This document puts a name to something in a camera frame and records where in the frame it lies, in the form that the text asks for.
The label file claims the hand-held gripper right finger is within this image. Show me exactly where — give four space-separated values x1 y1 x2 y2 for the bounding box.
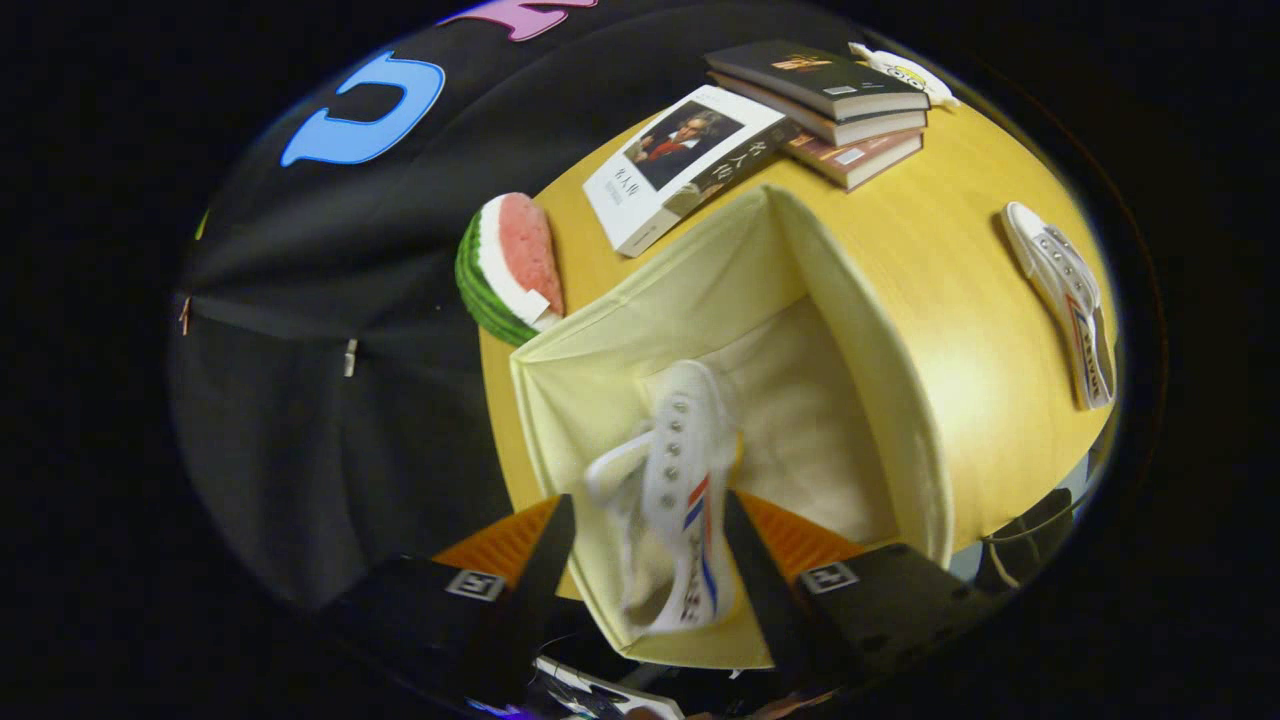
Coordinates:
722 490 1001 701

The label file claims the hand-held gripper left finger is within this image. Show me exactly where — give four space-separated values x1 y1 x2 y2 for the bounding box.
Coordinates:
330 493 578 706

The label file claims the white canvas shoe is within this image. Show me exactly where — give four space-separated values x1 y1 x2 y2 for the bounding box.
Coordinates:
1002 202 1116 411
583 360 746 636

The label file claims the beige fabric storage box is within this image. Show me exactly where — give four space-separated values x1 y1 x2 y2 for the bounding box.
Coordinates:
510 183 956 669

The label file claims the watermelon slice plush toy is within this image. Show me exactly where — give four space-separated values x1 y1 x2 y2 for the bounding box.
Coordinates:
455 192 566 348

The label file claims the reddish brown book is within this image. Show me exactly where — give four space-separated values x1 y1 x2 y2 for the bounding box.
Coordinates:
785 128 924 191

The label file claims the white portrait cover book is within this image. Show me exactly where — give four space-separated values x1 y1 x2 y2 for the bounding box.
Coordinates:
582 85 801 259

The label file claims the dark brown book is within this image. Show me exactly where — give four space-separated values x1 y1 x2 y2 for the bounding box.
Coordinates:
710 72 928 147

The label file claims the black cover book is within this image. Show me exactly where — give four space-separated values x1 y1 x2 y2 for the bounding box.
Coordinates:
703 40 931 121

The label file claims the white cartoon plush pouch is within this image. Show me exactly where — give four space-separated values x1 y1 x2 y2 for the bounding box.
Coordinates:
848 42 961 109

